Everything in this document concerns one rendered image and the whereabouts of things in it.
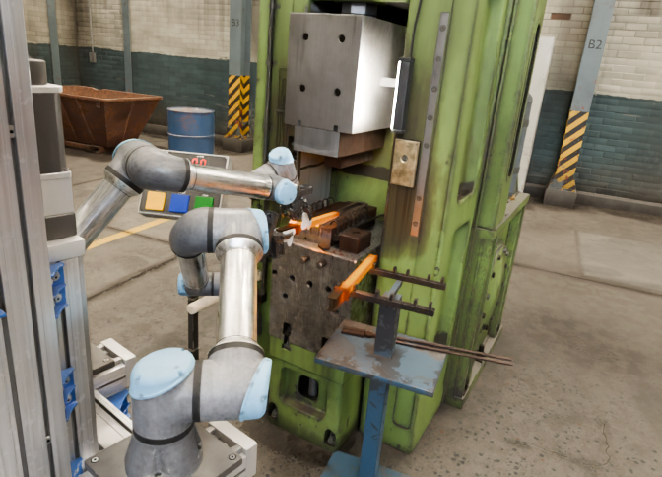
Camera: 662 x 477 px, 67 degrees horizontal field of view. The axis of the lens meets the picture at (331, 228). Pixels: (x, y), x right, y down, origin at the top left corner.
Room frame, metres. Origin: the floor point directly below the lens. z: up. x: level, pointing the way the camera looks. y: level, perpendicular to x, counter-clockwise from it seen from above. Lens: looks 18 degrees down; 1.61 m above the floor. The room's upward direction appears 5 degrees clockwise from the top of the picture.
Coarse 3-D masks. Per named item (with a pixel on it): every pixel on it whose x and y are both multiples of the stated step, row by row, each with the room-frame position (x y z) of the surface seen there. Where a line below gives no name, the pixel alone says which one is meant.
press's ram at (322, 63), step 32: (320, 32) 1.91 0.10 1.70; (352, 32) 1.85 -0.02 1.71; (384, 32) 2.00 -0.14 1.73; (288, 64) 1.97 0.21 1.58; (320, 64) 1.91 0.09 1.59; (352, 64) 1.84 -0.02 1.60; (384, 64) 2.03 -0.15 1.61; (288, 96) 1.97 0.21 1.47; (320, 96) 1.90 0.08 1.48; (352, 96) 1.84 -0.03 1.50; (384, 96) 2.05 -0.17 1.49; (320, 128) 1.90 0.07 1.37; (352, 128) 1.83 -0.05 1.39
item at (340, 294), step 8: (368, 256) 1.69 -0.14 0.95; (376, 256) 1.70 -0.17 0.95; (368, 264) 1.62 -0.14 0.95; (360, 272) 1.54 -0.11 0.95; (352, 280) 1.47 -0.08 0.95; (360, 280) 1.52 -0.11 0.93; (336, 288) 1.38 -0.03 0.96; (344, 288) 1.39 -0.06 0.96; (352, 288) 1.45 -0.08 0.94; (328, 296) 1.32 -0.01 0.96; (336, 296) 1.33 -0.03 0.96; (344, 296) 1.39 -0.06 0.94; (336, 304) 1.34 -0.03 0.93
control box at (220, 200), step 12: (180, 156) 2.07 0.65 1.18; (192, 156) 2.07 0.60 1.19; (204, 156) 2.07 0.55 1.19; (216, 156) 2.07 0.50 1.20; (228, 156) 2.07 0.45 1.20; (228, 168) 2.06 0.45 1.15; (144, 192) 2.00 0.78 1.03; (168, 192) 1.99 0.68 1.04; (192, 192) 1.99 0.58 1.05; (204, 192) 1.99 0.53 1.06; (144, 204) 1.97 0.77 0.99; (168, 204) 1.97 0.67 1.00; (192, 204) 1.97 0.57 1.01; (216, 204) 1.97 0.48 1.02; (156, 216) 1.98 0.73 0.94; (168, 216) 1.96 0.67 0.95; (180, 216) 1.95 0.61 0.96
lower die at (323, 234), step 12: (336, 204) 2.26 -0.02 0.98; (348, 204) 2.24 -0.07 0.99; (312, 216) 2.01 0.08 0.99; (336, 216) 2.00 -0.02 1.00; (348, 216) 2.04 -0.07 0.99; (360, 216) 2.07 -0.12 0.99; (372, 216) 2.19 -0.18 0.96; (312, 228) 1.90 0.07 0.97; (324, 228) 1.87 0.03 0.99; (336, 228) 1.89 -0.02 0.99; (312, 240) 1.90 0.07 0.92; (324, 240) 1.87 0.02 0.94
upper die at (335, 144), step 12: (300, 132) 1.94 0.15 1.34; (312, 132) 1.91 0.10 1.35; (324, 132) 1.89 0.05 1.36; (336, 132) 1.86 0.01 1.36; (372, 132) 2.11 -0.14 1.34; (384, 132) 2.22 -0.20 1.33; (300, 144) 1.94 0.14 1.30; (312, 144) 1.91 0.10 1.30; (324, 144) 1.89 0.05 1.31; (336, 144) 1.86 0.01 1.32; (348, 144) 1.92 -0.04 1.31; (360, 144) 2.01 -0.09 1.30; (372, 144) 2.12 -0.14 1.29; (336, 156) 1.86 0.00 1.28
